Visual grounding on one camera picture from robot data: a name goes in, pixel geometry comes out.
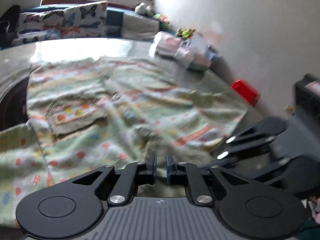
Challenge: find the colourful patterned children's shirt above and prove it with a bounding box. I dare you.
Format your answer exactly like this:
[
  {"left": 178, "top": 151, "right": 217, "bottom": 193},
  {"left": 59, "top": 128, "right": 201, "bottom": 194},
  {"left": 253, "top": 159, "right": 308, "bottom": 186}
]
[{"left": 1, "top": 57, "right": 247, "bottom": 227}]

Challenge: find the red plastic stool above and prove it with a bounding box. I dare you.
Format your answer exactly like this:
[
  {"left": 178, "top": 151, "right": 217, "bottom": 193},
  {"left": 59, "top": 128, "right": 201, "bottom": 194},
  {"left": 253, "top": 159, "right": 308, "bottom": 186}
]
[{"left": 231, "top": 79, "right": 260, "bottom": 106}]

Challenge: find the round black induction cooktop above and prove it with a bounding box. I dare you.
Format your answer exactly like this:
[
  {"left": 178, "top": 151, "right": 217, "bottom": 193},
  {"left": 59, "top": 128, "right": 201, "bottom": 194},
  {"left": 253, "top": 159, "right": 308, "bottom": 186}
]
[{"left": 1, "top": 77, "right": 29, "bottom": 131}]

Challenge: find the yellow green plush toy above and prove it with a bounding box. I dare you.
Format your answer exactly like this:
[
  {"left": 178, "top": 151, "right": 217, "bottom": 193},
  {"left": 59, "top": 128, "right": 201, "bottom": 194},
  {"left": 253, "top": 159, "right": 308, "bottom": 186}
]
[{"left": 175, "top": 28, "right": 196, "bottom": 39}]

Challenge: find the pink wrapped tissue pack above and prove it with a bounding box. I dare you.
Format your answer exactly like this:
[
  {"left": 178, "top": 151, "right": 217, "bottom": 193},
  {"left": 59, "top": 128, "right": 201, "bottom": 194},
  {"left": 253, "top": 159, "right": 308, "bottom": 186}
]
[{"left": 150, "top": 31, "right": 184, "bottom": 58}]

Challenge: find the grey striped cushion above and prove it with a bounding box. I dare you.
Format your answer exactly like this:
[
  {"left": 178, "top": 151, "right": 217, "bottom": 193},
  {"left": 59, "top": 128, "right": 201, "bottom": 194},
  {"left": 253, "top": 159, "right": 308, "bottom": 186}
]
[{"left": 120, "top": 13, "right": 159, "bottom": 41}]

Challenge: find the white plush toy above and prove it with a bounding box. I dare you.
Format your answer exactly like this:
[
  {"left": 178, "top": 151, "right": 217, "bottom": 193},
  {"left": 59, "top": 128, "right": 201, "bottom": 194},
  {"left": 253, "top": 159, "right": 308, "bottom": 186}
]
[{"left": 135, "top": 2, "right": 155, "bottom": 17}]

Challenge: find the low butterfly print pillow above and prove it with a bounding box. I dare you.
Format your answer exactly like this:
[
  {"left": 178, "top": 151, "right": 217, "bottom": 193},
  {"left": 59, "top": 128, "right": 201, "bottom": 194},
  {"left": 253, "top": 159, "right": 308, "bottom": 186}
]
[{"left": 11, "top": 10, "right": 64, "bottom": 47}]

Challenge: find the large butterfly print pillow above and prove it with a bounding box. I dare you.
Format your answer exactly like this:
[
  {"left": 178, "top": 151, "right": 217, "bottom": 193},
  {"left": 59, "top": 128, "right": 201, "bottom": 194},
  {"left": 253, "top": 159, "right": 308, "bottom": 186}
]
[{"left": 60, "top": 1, "right": 108, "bottom": 38}]

